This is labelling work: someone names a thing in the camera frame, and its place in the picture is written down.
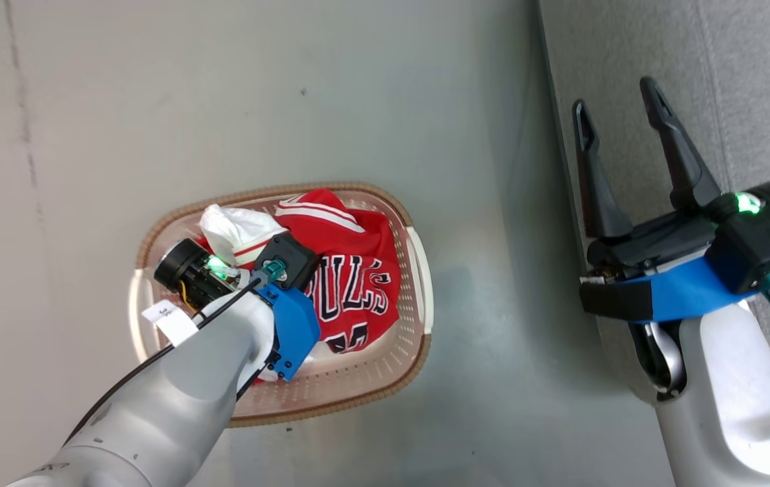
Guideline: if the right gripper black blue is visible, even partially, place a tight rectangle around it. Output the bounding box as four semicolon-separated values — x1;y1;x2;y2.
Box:
572;76;770;323

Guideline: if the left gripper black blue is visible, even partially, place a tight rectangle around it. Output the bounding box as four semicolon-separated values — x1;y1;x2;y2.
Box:
153;238;322;382

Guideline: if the white garment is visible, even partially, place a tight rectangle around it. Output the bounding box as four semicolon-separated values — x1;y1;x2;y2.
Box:
199;204;289;266

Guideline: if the red Bulls jersey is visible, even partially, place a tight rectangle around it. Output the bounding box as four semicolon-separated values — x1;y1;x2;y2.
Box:
194;189;403;384

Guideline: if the white perforated basket brown rim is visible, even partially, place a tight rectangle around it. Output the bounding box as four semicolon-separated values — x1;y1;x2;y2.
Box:
128;181;434;428

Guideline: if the grey fabric sofa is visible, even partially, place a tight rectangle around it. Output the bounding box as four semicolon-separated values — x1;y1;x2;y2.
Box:
537;0;770;467

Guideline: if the white cable label tag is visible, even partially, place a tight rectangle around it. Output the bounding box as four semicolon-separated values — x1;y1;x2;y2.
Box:
142;300;199;346

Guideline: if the black cable with teal plug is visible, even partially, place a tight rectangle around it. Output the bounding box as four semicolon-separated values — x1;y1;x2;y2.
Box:
64;260;291;444

